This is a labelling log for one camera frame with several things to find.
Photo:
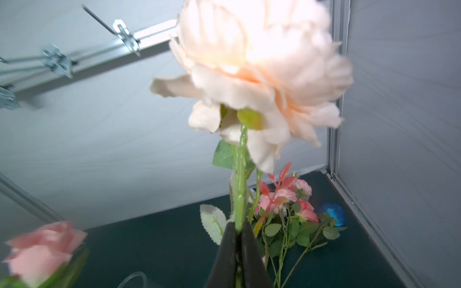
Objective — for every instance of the small pink rose spray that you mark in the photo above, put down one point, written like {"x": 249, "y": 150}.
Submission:
{"x": 286, "y": 224}

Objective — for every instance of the large pink rose stem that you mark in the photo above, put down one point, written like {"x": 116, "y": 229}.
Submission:
{"x": 261, "y": 73}

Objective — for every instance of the blue rose stem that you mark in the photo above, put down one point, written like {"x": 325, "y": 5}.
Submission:
{"x": 336, "y": 212}

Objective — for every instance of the clear ribbed glass vase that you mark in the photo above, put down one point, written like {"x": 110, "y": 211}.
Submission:
{"x": 138, "y": 280}

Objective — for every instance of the aluminium crossbar rail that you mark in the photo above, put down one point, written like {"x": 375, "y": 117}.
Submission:
{"x": 89, "y": 62}

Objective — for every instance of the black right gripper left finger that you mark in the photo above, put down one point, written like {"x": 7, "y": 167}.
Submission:
{"x": 223, "y": 272}

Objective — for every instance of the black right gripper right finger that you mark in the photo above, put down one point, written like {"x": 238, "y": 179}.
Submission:
{"x": 253, "y": 271}

